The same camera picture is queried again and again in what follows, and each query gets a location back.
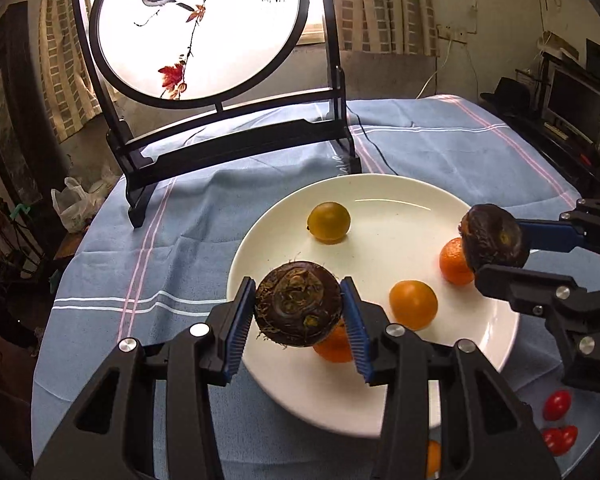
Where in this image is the checkered curtain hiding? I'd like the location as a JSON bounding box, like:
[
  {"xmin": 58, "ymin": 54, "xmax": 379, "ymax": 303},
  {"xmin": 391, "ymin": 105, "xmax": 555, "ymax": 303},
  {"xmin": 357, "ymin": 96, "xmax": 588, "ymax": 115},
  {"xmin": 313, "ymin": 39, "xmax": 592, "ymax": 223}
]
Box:
[
  {"xmin": 39, "ymin": 0, "xmax": 102, "ymax": 142},
  {"xmin": 330, "ymin": 0, "xmax": 438, "ymax": 57}
]

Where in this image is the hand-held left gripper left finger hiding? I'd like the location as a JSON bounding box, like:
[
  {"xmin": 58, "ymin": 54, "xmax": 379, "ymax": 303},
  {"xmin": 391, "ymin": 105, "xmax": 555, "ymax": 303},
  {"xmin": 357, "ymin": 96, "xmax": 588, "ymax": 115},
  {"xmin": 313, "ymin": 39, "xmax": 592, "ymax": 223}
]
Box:
[{"xmin": 30, "ymin": 276, "xmax": 261, "ymax": 480}]

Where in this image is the yellow-green tangerine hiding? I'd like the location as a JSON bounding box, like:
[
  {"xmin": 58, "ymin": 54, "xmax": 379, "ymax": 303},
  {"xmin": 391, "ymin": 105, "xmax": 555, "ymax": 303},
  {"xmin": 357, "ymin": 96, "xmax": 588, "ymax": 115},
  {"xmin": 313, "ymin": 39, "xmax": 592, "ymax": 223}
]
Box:
[{"xmin": 307, "ymin": 201, "xmax": 352, "ymax": 245}]

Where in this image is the black computer monitor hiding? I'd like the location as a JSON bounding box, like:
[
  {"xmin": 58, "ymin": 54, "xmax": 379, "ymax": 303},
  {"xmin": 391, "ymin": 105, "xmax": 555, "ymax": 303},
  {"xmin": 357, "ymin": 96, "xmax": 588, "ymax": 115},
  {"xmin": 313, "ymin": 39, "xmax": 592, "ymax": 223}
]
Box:
[{"xmin": 542, "ymin": 67, "xmax": 600, "ymax": 143}]

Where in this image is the white plastic bag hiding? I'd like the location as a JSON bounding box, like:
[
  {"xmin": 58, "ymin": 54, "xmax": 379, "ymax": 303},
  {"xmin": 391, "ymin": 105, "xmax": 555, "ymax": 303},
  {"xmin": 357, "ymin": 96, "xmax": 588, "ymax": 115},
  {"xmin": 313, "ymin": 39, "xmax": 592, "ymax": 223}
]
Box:
[{"xmin": 51, "ymin": 176, "xmax": 106, "ymax": 234}]

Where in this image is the orange tangerine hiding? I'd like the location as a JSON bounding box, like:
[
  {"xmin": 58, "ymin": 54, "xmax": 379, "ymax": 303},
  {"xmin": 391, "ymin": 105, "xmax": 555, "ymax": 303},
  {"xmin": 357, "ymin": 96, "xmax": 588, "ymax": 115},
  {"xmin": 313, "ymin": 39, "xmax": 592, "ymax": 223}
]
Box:
[
  {"xmin": 312, "ymin": 317, "xmax": 355, "ymax": 364},
  {"xmin": 439, "ymin": 237, "xmax": 476, "ymax": 287},
  {"xmin": 426, "ymin": 439, "xmax": 442, "ymax": 479},
  {"xmin": 389, "ymin": 280, "xmax": 439, "ymax": 332}
]

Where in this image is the round bird painting table screen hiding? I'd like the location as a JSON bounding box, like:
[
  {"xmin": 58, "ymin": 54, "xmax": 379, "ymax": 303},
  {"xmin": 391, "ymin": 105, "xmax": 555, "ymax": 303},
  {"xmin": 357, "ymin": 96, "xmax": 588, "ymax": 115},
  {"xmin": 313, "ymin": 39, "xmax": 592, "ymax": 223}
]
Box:
[{"xmin": 70, "ymin": 0, "xmax": 363, "ymax": 229}]

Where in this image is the white cable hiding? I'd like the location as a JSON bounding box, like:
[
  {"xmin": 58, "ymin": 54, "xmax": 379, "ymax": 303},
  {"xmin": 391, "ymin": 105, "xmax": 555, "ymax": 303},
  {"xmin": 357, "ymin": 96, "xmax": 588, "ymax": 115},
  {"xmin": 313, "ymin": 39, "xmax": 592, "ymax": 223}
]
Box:
[{"xmin": 419, "ymin": 37, "xmax": 453, "ymax": 100}]

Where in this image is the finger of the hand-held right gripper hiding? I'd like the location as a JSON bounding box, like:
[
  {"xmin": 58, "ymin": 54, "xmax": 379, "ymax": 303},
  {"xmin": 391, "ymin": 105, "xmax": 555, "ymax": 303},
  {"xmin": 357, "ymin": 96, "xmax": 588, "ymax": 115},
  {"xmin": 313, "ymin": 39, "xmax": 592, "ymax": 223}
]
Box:
[
  {"xmin": 474, "ymin": 264, "xmax": 600, "ymax": 356},
  {"xmin": 512, "ymin": 199, "xmax": 600, "ymax": 256}
]

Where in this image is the brown water chestnut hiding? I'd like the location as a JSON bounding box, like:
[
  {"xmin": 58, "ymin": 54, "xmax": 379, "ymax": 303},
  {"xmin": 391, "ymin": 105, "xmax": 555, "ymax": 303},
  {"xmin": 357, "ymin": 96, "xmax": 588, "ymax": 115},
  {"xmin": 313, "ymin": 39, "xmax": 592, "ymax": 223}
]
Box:
[
  {"xmin": 457, "ymin": 203, "xmax": 530, "ymax": 272},
  {"xmin": 253, "ymin": 261, "xmax": 342, "ymax": 348}
]

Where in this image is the white wall socket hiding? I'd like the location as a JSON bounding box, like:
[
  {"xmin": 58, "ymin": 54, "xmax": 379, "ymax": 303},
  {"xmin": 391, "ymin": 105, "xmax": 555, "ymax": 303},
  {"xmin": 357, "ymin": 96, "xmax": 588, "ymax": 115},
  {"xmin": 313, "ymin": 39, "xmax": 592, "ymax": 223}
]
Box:
[{"xmin": 437, "ymin": 24, "xmax": 468, "ymax": 43}]

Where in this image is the dark wooden cabinet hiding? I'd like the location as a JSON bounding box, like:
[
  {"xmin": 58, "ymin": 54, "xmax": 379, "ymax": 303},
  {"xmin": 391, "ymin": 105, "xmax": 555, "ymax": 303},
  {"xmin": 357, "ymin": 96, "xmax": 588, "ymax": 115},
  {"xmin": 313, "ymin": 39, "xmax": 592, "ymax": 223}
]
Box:
[{"xmin": 0, "ymin": 2, "xmax": 53, "ymax": 201}]

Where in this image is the black desk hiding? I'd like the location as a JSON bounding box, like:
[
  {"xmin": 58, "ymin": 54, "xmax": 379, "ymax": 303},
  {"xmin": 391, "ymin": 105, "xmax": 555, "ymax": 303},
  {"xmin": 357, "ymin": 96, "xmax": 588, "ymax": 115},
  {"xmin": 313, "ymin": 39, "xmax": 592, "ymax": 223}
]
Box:
[{"xmin": 527, "ymin": 110, "xmax": 600, "ymax": 196}]

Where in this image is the white round plate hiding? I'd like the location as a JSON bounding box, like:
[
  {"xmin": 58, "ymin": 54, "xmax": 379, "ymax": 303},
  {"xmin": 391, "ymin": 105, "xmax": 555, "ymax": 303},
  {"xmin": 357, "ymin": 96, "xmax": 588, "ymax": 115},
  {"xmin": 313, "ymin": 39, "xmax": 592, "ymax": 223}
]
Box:
[{"xmin": 226, "ymin": 173, "xmax": 522, "ymax": 438}]

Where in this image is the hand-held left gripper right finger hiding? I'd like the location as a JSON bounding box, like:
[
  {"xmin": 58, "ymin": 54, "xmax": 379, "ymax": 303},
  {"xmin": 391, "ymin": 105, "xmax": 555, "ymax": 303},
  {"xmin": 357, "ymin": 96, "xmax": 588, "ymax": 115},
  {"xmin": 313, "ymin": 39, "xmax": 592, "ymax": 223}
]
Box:
[{"xmin": 339, "ymin": 276, "xmax": 563, "ymax": 480}]

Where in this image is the blue striped tablecloth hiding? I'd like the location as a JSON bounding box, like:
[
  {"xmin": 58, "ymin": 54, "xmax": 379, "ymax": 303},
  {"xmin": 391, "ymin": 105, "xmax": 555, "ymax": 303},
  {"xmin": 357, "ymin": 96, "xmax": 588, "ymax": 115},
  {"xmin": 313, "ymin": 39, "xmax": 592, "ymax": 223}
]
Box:
[{"xmin": 30, "ymin": 94, "xmax": 600, "ymax": 480}]

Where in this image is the black hat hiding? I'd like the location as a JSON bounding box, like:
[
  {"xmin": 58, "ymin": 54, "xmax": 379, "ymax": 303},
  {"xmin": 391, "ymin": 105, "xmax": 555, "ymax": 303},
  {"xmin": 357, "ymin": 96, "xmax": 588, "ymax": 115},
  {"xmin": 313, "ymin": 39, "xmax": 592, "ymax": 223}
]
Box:
[{"xmin": 480, "ymin": 76, "xmax": 533, "ymax": 116}]

